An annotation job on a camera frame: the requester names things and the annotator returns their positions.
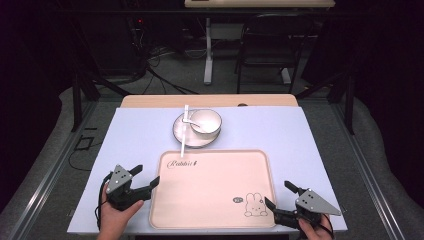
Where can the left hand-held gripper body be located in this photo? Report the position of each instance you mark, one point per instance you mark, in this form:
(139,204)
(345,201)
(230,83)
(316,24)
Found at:
(120,191)

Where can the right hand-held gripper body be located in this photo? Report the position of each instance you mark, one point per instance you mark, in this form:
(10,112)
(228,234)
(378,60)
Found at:
(313,203)

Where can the white plate with dark rim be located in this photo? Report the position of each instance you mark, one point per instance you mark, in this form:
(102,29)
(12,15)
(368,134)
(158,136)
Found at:
(186,138)

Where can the beige tray with rabbit print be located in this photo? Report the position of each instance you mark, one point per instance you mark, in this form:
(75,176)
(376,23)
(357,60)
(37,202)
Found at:
(213,190)

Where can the white ceramic spoon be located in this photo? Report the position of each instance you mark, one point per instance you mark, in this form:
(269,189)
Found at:
(191,122)

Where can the white bowl with dark rim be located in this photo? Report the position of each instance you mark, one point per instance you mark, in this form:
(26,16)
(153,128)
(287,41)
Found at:
(210,121)

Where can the person's right hand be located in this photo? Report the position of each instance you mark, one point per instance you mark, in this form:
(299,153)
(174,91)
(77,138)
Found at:
(316,231)

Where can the person's left hand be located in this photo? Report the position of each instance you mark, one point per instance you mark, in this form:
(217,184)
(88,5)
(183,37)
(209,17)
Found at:
(113,223)

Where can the pale table cover sheet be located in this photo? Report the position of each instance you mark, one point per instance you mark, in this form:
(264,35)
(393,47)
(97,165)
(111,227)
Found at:
(133,133)

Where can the black metal stand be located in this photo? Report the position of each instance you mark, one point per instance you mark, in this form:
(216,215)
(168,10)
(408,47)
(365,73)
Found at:
(76,100)
(349,106)

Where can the light wooden table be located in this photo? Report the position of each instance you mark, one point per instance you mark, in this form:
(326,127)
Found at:
(200,100)

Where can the black equipment cabinet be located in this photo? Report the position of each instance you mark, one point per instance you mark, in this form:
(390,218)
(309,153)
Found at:
(110,43)

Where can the beige desk with white legs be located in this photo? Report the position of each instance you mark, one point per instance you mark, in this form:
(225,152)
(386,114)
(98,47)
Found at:
(208,50)

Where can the black chair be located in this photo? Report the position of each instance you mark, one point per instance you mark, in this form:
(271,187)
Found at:
(276,23)

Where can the aluminium floor rail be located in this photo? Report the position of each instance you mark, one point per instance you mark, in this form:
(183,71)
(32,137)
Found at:
(366,173)
(50,173)

